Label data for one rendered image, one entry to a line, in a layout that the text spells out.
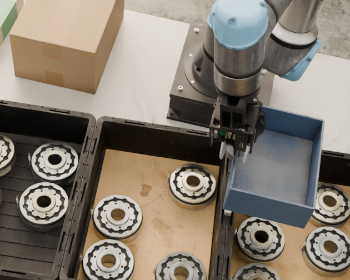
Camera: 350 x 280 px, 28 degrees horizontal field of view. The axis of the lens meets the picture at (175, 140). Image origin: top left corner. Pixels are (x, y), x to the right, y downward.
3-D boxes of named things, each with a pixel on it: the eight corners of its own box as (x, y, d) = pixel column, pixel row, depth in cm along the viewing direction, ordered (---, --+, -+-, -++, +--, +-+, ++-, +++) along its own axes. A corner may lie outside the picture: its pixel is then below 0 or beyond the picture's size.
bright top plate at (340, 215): (304, 181, 155) (305, 180, 154) (349, 186, 155) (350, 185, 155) (306, 220, 149) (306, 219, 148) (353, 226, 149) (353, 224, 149)
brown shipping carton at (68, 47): (50, 1, 203) (47, -42, 190) (123, 18, 201) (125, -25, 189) (14, 76, 185) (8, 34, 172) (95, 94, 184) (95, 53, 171)
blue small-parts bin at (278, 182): (239, 123, 136) (246, 100, 130) (314, 141, 136) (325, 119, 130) (222, 209, 124) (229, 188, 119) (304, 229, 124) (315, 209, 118)
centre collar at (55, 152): (44, 150, 152) (44, 149, 152) (67, 151, 153) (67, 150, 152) (42, 169, 150) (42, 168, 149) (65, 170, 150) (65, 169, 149)
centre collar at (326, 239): (318, 236, 146) (318, 234, 146) (340, 238, 146) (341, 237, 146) (319, 257, 143) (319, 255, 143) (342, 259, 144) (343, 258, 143)
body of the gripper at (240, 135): (207, 148, 116) (206, 100, 107) (219, 110, 121) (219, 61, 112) (253, 156, 115) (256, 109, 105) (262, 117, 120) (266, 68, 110)
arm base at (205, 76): (204, 40, 184) (210, 13, 176) (258, 60, 182) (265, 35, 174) (182, 79, 176) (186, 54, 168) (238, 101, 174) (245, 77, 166)
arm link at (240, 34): (280, -7, 98) (255, 31, 93) (274, 49, 107) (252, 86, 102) (229, -22, 100) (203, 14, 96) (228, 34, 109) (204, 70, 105)
